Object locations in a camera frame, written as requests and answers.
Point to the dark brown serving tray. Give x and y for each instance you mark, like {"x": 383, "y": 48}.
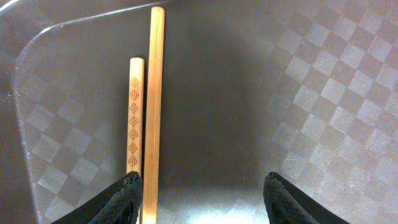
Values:
{"x": 307, "y": 89}

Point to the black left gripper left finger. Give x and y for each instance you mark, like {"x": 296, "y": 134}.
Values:
{"x": 119, "y": 203}

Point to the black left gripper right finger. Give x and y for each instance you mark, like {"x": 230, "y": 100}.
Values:
{"x": 287, "y": 204}

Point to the wooden chopstick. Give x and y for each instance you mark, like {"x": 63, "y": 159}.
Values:
{"x": 153, "y": 116}
{"x": 135, "y": 115}

